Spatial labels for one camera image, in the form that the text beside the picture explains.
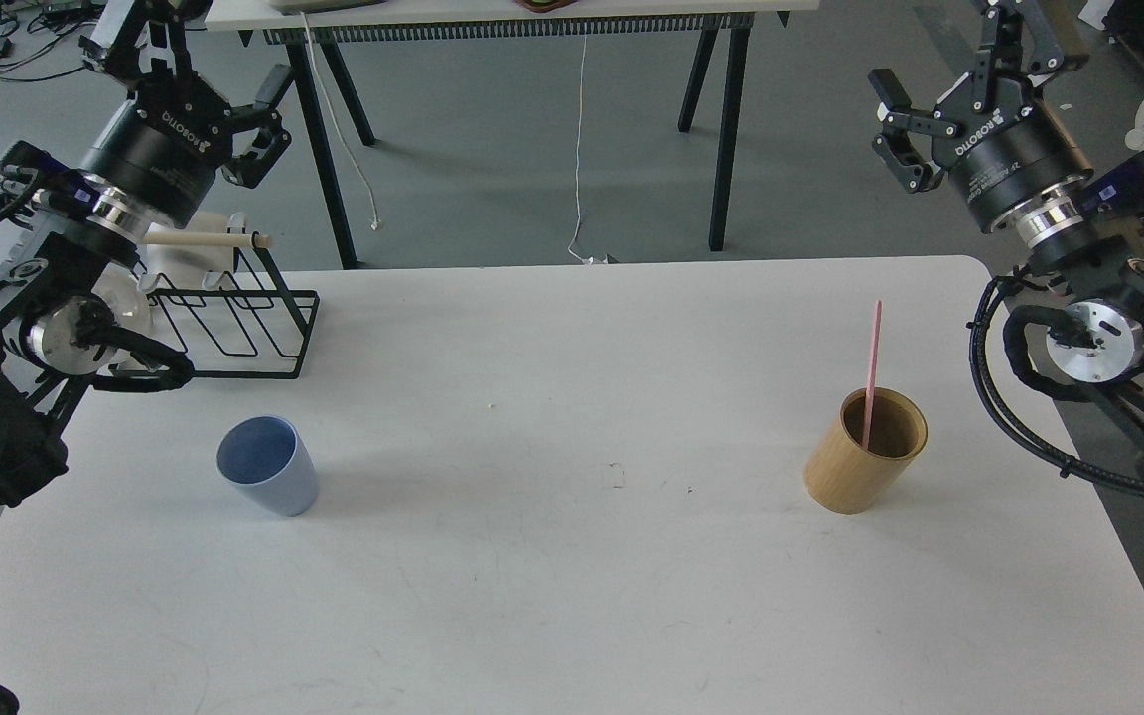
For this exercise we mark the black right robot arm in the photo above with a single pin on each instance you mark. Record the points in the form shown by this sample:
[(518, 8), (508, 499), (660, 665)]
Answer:
[(1086, 243)]

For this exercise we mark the white background table black legs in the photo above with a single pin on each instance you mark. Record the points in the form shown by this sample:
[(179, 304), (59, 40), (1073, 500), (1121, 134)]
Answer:
[(542, 150)]

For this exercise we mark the blue plastic cup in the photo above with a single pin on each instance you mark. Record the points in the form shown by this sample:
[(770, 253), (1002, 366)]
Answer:
[(265, 458)]

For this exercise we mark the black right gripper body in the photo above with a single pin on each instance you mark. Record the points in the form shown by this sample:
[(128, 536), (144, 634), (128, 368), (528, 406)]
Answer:
[(1007, 154)]

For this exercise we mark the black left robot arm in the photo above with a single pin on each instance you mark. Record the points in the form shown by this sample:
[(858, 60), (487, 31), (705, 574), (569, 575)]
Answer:
[(58, 338)]

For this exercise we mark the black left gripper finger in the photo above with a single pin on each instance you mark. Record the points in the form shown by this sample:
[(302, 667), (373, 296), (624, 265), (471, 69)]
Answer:
[(143, 44), (270, 140)]

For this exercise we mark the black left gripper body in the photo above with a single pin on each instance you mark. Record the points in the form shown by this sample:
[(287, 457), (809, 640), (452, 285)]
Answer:
[(164, 146)]

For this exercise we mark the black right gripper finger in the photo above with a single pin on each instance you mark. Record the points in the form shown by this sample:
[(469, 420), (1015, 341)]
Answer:
[(898, 121), (1023, 39)]

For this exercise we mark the wooden rack handle dowel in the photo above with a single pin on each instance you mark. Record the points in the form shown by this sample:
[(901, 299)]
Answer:
[(251, 240)]

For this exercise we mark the pink chopstick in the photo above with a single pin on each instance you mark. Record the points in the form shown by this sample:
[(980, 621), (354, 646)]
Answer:
[(868, 412)]

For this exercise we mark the white plastic container behind rack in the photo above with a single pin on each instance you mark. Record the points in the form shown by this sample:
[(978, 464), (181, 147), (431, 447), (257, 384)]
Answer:
[(189, 266)]

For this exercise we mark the black wire dish rack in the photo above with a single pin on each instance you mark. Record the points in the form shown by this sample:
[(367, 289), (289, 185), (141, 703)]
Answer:
[(252, 325)]

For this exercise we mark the bamboo wooden cup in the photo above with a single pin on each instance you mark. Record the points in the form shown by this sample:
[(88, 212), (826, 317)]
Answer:
[(846, 476)]

